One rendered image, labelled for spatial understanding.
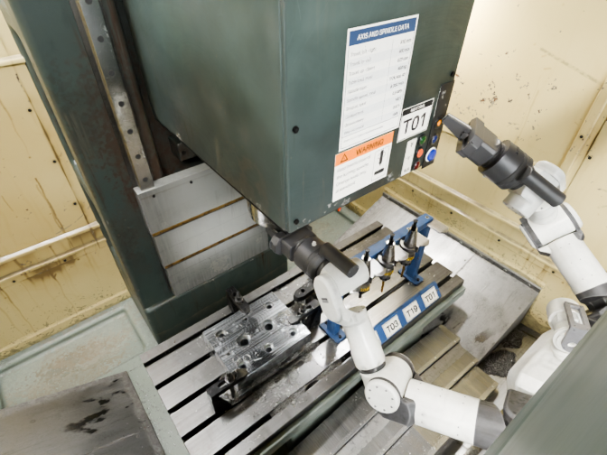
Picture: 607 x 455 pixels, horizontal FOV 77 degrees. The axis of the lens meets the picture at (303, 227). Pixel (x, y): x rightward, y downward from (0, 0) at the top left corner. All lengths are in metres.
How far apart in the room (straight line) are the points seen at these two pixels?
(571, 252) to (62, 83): 1.36
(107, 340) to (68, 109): 1.15
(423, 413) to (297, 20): 0.77
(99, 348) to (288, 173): 1.52
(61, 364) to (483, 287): 1.87
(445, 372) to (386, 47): 1.27
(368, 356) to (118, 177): 0.88
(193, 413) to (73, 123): 0.91
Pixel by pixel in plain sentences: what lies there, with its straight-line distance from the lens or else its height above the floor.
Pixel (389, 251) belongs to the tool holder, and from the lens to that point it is 1.22.
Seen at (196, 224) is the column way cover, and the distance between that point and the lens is 1.44.
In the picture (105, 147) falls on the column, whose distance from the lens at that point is 1.24.
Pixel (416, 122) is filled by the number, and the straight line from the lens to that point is 0.85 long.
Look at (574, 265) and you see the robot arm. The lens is 1.21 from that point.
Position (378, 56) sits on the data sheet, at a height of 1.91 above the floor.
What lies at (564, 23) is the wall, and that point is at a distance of 1.55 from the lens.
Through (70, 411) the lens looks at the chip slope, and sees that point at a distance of 1.72.
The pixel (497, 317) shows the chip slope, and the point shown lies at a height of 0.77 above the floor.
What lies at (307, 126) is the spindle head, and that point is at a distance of 0.62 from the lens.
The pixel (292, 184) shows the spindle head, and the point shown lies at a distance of 0.65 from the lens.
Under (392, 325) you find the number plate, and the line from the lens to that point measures 1.45.
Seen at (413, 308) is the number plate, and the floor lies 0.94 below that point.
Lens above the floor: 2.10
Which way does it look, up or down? 41 degrees down
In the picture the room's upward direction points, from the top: straight up
